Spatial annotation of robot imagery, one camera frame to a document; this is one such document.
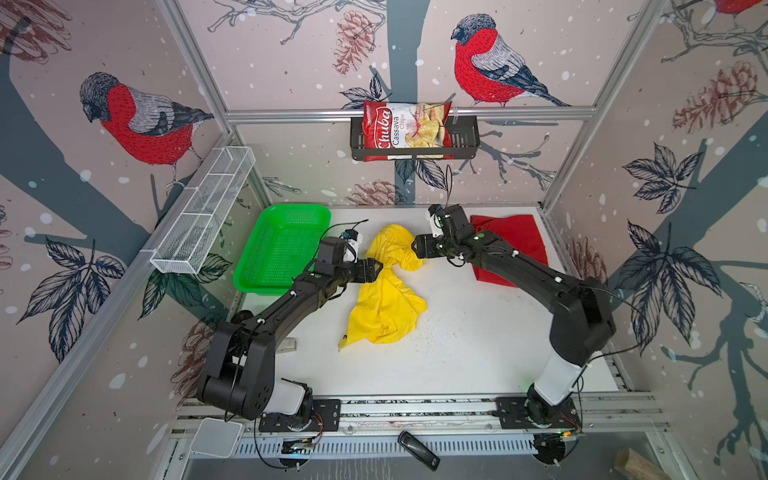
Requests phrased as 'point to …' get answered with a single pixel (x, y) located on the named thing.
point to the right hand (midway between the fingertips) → (417, 248)
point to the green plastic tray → (282, 247)
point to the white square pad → (216, 437)
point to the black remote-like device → (419, 450)
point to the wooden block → (634, 466)
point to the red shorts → (520, 232)
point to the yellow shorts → (387, 309)
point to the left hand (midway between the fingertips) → (372, 264)
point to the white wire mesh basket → (183, 249)
